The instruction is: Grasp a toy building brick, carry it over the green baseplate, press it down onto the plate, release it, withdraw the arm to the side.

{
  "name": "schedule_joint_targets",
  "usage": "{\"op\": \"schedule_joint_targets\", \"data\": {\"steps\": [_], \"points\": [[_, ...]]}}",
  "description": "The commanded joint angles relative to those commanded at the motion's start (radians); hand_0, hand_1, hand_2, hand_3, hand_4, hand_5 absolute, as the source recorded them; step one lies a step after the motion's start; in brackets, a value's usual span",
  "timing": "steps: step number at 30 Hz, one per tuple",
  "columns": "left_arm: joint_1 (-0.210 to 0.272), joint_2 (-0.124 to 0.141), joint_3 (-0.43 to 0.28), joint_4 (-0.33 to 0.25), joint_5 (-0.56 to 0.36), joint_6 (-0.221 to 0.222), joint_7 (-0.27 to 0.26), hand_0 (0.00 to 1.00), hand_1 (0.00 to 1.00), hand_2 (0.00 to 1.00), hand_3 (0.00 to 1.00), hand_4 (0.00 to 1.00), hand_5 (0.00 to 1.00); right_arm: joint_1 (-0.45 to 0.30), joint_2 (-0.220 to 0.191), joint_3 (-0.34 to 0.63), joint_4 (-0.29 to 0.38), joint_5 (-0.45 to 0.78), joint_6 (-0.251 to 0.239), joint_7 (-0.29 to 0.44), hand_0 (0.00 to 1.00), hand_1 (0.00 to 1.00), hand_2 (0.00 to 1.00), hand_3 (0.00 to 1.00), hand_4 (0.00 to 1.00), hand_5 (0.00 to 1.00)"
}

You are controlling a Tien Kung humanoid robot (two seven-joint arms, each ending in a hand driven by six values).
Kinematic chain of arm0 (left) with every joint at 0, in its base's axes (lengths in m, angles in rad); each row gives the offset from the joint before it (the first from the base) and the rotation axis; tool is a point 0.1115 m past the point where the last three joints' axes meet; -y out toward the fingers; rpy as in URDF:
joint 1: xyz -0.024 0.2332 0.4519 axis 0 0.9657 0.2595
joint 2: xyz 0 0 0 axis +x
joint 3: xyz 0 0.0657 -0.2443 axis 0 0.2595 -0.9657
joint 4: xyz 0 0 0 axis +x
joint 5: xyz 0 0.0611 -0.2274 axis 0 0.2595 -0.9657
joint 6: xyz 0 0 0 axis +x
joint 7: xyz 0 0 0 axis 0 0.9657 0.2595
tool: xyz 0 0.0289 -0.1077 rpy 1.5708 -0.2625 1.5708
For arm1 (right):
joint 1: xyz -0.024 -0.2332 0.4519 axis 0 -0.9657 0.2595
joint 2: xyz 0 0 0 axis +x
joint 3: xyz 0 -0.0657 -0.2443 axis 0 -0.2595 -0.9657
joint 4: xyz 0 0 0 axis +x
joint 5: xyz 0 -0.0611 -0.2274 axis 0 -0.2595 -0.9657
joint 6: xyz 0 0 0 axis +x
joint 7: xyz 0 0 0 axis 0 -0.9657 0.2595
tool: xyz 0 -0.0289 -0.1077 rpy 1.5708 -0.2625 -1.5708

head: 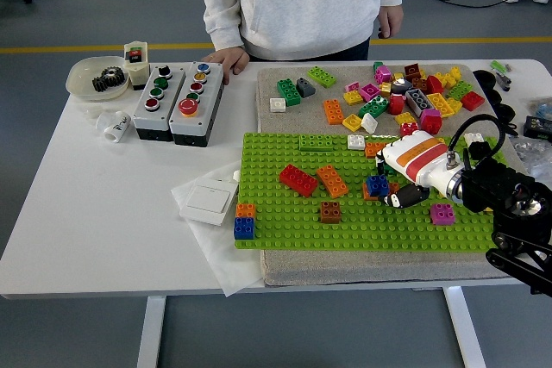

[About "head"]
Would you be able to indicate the person's right hand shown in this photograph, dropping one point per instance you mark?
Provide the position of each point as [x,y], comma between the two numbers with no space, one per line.
[230,60]

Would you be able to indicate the person's left hand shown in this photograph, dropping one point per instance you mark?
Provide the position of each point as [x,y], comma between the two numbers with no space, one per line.
[390,19]

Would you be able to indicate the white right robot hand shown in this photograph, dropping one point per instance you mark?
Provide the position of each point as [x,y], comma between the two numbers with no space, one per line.
[420,161]

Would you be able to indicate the red two-by-three brick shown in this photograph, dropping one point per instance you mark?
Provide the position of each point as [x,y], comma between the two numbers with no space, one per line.
[409,129]

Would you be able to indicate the blue two-by-two brick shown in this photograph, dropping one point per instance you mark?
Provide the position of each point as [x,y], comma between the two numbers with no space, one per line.
[377,185]
[244,228]

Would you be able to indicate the yellow two-by-two brick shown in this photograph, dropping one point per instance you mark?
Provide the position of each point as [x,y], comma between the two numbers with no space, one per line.
[440,142]
[352,122]
[446,80]
[405,119]
[455,105]
[353,97]

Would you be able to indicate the red two-by-two brick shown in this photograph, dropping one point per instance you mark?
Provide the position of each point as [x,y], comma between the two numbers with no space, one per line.
[472,101]
[431,127]

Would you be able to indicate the orange two-by-four brick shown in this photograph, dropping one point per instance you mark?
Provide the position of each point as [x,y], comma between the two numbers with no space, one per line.
[373,150]
[393,188]

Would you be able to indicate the pink slope brick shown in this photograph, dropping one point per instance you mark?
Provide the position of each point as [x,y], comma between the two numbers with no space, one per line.
[430,114]

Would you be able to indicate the small green brick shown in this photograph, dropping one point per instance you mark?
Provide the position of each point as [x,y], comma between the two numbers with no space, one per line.
[378,65]

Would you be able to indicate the pink two-by-two brick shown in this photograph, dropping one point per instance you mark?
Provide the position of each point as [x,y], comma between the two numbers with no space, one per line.
[382,75]
[443,215]

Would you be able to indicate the brown two-by-two brick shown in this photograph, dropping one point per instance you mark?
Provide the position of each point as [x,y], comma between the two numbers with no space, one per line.
[330,213]
[412,71]
[419,84]

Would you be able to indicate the white two-by-two brick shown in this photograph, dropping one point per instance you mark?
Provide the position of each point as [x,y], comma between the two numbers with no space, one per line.
[278,105]
[357,142]
[473,138]

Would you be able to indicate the black angular brick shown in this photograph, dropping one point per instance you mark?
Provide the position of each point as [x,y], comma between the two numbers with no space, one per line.
[478,151]

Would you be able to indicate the yellow two-by-four brick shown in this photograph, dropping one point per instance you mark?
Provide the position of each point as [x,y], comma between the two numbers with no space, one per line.
[440,105]

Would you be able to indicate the red rounded brick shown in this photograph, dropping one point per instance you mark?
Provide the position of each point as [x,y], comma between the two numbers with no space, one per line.
[397,104]

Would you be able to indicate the white slope brick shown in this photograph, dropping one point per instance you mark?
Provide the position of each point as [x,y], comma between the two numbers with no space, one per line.
[369,123]

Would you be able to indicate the dark grey rounded brick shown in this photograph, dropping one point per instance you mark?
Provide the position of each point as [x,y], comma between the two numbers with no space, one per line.
[401,85]

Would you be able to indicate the small yellow brick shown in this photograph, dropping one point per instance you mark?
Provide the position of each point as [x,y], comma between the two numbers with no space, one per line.
[385,89]
[455,72]

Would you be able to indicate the magenta two-by-two brick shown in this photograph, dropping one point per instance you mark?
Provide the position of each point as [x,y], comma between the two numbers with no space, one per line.
[370,92]

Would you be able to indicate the small pink brick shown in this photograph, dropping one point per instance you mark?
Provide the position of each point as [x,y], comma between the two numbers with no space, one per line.
[353,87]

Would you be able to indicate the red slope brick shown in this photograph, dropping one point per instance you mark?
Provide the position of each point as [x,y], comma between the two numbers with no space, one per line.
[434,85]

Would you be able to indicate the dark grey slope brick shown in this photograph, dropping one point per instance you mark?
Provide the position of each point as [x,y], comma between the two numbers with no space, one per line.
[305,87]

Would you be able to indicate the flat lime two-by-four brick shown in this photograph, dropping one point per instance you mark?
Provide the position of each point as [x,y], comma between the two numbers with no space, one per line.
[317,142]

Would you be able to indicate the red two-by-four brick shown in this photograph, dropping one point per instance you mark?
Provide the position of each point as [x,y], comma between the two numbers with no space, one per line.
[297,180]

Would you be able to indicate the green studded baseplate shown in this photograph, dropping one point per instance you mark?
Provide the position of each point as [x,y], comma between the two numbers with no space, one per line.
[293,236]

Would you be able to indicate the orange two-by-two brick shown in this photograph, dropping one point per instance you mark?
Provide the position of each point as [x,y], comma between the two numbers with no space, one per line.
[246,210]

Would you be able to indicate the emergency stop control box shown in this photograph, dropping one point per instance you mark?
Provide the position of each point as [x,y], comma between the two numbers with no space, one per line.
[194,124]

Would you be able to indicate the black round pad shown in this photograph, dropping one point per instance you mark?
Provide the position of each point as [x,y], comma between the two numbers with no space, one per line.
[495,96]
[506,113]
[485,77]

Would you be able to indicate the four-button control box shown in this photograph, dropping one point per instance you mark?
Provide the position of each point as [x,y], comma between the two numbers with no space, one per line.
[146,120]

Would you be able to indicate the black metal gear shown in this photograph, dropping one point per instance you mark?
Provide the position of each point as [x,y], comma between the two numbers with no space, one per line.
[118,80]
[99,85]

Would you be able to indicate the small silver tool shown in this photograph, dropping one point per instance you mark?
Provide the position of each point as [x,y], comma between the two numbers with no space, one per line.
[503,80]

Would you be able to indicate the small white labelled tube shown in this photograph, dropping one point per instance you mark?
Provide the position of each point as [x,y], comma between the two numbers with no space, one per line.
[236,176]

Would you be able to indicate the green lighter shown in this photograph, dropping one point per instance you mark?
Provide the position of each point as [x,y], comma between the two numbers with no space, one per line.
[498,66]

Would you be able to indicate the black box green print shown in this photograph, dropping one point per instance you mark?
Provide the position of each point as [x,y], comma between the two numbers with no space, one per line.
[537,126]

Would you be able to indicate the plastic bag blue parts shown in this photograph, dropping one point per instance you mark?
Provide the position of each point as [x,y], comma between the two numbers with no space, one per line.
[542,107]

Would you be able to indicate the white pipe tee fitting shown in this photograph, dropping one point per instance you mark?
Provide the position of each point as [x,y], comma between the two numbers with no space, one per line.
[110,124]

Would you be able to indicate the grey-brown mat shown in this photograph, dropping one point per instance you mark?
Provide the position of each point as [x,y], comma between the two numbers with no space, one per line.
[323,269]

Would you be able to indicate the white plastic bowl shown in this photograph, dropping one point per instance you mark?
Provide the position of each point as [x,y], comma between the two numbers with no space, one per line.
[79,79]

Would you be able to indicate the white table leg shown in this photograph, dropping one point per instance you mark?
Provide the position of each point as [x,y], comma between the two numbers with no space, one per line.
[151,333]
[466,333]

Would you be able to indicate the white paper sheet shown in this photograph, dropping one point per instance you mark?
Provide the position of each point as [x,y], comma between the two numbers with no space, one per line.
[228,264]

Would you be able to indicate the small white switch box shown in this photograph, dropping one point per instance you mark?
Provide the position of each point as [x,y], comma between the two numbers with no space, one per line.
[139,77]

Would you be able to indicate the white wall switch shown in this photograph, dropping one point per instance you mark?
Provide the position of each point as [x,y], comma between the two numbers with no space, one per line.
[207,200]

